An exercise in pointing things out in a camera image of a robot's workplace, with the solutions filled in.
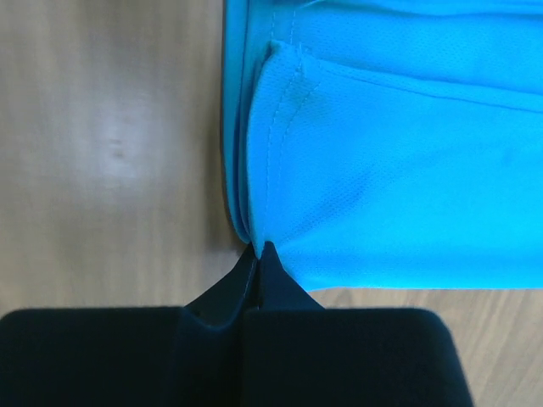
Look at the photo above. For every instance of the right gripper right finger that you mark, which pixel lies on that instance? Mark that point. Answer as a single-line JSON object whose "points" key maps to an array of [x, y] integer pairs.
{"points": [[298, 353]]}

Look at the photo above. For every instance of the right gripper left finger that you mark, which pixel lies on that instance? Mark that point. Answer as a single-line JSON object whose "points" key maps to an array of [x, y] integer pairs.
{"points": [[143, 356]]}

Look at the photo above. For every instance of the teal t shirt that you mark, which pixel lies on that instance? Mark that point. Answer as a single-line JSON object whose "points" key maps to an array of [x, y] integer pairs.
{"points": [[392, 144]]}

